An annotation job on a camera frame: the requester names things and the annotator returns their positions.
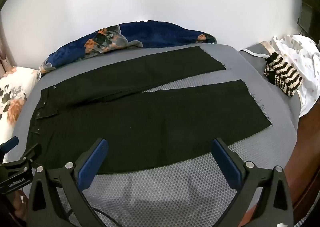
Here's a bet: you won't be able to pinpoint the navy floral blanket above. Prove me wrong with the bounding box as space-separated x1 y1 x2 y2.
40 20 217 74

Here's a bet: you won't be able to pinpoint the black cream striped knit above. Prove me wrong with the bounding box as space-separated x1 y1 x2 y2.
264 52 304 97

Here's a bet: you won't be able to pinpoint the white floral pillow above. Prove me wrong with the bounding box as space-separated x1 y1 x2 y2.
0 66 42 143

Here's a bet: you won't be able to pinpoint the black cable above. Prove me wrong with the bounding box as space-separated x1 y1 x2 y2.
92 208 122 227

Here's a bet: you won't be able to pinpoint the white dotted cloth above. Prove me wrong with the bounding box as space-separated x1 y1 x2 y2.
272 34 320 118

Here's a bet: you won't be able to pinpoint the grey mesh mattress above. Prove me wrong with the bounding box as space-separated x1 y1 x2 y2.
5 43 300 227

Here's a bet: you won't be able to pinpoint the black pants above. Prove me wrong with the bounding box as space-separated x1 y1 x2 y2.
26 46 272 174

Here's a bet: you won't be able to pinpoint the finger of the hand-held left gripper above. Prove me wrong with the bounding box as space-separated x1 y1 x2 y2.
20 143 42 168
0 136 20 164

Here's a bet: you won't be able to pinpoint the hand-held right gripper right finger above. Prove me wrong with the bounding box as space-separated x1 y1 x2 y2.
211 138 294 227

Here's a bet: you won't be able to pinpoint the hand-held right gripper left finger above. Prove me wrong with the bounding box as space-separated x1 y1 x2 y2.
27 138 108 227

